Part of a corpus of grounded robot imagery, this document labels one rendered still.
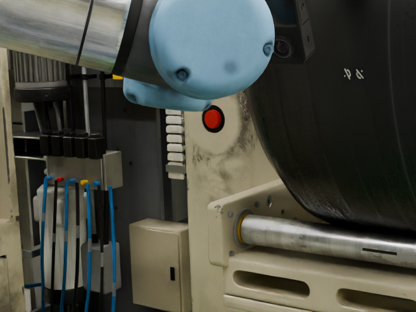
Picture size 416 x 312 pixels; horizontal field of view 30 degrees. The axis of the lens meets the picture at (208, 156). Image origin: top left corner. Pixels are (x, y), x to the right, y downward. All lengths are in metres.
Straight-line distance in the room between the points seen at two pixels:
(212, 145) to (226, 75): 0.82
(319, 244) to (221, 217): 0.15
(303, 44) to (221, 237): 0.47
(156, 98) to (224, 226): 0.58
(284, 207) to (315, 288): 0.23
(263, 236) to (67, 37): 0.74
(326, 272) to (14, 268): 0.55
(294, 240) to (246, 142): 0.20
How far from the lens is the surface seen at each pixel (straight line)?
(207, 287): 1.34
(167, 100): 0.60
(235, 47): 0.46
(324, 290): 1.10
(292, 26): 0.75
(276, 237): 1.15
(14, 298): 1.39
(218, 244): 1.16
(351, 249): 1.09
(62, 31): 0.47
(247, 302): 1.18
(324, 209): 1.07
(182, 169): 1.33
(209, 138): 1.27
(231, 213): 1.16
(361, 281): 1.07
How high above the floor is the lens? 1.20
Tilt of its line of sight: 9 degrees down
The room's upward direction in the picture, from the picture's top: 2 degrees counter-clockwise
